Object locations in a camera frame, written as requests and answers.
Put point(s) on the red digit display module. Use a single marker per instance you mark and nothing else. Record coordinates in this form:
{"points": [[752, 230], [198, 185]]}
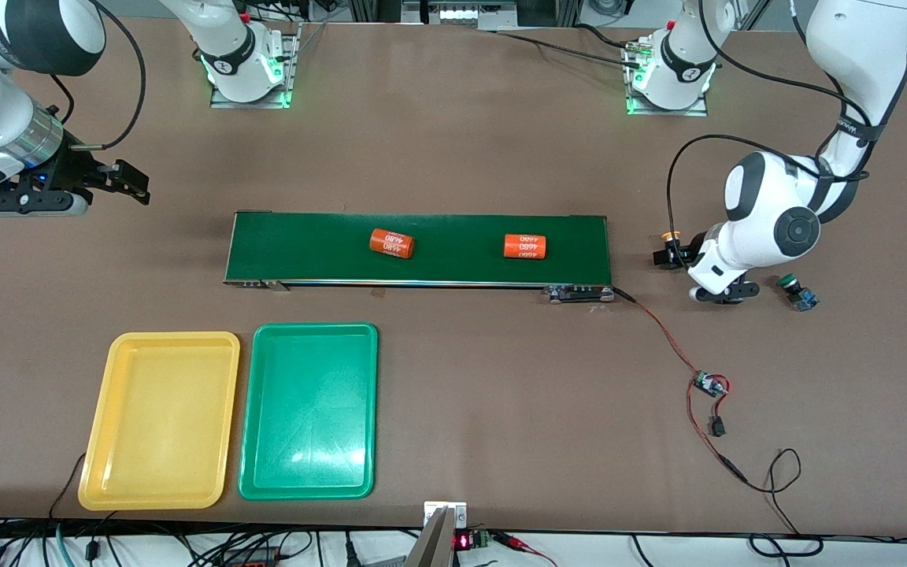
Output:
{"points": [[473, 540]]}

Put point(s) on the yellow plastic tray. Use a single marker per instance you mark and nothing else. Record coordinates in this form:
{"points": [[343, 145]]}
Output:
{"points": [[158, 421]]}

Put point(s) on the grey labelled control box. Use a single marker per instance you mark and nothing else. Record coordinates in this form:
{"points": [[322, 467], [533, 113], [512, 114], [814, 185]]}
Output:
{"points": [[453, 12]]}

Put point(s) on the green plastic tray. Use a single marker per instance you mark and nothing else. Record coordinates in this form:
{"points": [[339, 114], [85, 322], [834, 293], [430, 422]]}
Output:
{"points": [[308, 409]]}

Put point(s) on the green push button switch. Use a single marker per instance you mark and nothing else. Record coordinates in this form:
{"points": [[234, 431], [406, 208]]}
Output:
{"points": [[801, 299]]}

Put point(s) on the green conveyor belt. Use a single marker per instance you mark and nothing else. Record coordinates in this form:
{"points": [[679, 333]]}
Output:
{"points": [[343, 268]]}

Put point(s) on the orange 4680 battery cylinder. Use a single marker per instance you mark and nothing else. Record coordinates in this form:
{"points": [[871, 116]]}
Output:
{"points": [[392, 243], [525, 246]]}

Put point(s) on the red clip test lead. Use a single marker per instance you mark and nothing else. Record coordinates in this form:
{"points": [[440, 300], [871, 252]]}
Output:
{"points": [[520, 543]]}

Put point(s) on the small speed controller board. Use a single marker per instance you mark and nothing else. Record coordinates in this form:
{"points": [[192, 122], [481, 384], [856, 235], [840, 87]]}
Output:
{"points": [[709, 384]]}

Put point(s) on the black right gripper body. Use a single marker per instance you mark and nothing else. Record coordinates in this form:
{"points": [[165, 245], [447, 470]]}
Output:
{"points": [[75, 169]]}

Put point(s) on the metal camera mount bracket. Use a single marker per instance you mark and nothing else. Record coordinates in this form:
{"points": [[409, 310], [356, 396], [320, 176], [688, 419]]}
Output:
{"points": [[457, 510]]}

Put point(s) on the yellow push button switch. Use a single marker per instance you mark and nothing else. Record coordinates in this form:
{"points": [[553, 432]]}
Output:
{"points": [[670, 235]]}

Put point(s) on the grey aluminium camera bar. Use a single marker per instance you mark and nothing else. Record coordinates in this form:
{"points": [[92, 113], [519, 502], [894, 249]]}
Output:
{"points": [[431, 547]]}

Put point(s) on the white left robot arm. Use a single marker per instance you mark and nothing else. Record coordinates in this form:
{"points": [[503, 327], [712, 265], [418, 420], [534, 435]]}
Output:
{"points": [[768, 205]]}

